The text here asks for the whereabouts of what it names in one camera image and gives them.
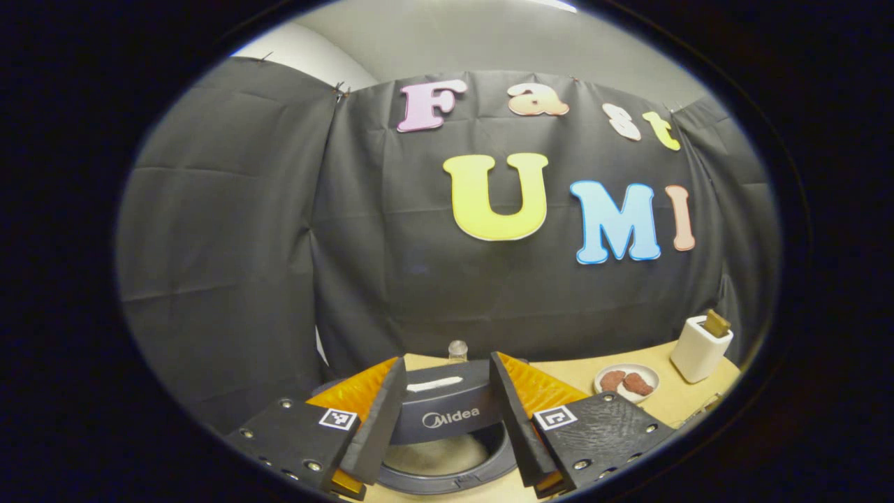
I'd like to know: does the dark grey rice cooker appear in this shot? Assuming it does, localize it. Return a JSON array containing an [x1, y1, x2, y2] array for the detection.
[[311, 358, 532, 495]]

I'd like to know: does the small white plate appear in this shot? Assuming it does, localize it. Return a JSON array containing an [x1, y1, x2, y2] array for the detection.
[[594, 363, 661, 404]]

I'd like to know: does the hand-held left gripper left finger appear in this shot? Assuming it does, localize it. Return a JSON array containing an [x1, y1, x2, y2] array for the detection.
[[225, 356, 408, 501]]

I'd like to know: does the square clear glass container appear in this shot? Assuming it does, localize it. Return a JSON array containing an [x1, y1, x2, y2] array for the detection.
[[674, 395, 724, 428]]

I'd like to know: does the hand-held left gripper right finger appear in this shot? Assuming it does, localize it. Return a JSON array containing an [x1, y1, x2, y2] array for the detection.
[[489, 351, 677, 499]]

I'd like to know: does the black backdrop cloth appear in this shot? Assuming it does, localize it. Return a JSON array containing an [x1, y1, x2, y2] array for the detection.
[[117, 56, 782, 434]]

